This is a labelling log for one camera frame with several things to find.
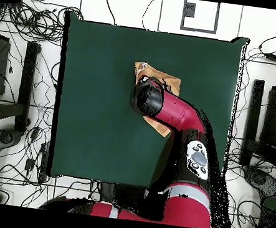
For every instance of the tan terry towel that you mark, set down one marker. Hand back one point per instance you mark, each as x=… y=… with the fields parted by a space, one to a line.
x=158 y=72

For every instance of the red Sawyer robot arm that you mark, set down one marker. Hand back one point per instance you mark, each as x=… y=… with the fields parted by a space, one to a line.
x=178 y=109

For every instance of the dark green table cloth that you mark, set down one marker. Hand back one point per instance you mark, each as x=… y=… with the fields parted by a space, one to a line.
x=98 y=51

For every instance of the black metal stand base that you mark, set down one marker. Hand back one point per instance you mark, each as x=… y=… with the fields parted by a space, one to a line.
x=26 y=86
x=252 y=116

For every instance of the small black power adapter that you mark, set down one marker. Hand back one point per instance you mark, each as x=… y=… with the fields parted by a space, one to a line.
x=34 y=133
x=29 y=165

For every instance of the long black power strip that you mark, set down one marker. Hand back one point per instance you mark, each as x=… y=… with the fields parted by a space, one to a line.
x=43 y=162

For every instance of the grey square floor frame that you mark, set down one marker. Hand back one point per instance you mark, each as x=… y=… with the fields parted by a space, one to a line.
x=199 y=30

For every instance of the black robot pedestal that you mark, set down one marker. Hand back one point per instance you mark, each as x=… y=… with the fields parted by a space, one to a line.
x=129 y=195

